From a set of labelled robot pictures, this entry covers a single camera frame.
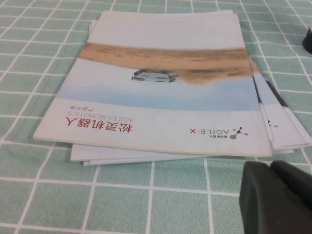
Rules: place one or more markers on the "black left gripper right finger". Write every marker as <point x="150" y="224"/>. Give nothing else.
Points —
<point x="297" y="180"/>

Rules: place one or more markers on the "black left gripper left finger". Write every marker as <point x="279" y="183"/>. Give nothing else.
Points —
<point x="260" y="202"/>

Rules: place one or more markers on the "black mesh pen holder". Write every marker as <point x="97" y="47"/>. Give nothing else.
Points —
<point x="308" y="45"/>

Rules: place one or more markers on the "brochure with black band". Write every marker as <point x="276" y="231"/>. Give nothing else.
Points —
<point x="278" y="97"/>

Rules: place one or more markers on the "desert landscape brochure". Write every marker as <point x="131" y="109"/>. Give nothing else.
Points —
<point x="158" y="102"/>

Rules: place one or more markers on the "plain white brochure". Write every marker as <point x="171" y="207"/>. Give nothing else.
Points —
<point x="122" y="154"/>

